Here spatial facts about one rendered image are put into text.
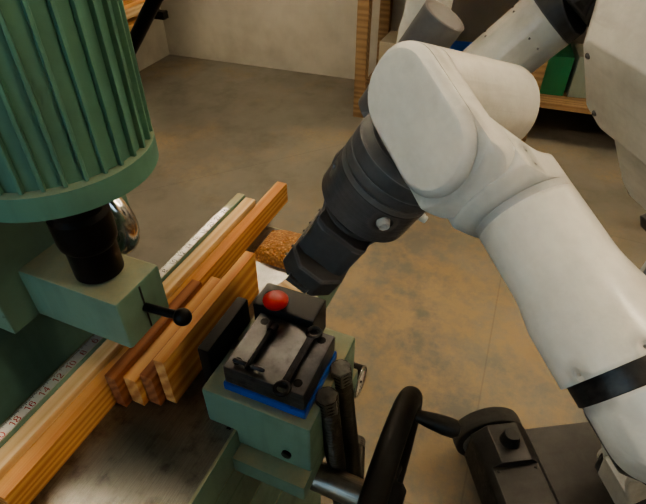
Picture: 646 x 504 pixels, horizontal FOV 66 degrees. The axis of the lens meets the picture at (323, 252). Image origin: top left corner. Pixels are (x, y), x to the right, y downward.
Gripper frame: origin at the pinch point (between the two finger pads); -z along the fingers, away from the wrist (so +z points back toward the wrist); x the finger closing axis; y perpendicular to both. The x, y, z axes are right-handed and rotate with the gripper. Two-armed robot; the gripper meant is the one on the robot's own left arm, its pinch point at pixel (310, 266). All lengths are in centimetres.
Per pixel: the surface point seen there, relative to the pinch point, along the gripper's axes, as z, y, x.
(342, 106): -144, 32, 271
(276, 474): -18.6, -11.6, -12.1
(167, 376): -18.5, 5.2, -10.3
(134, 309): -12.1, 12.2, -9.3
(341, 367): -7.9, -10.0, -2.4
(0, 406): -42, 21, -17
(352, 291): -109, -29, 104
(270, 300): -8.0, 1.0, -0.7
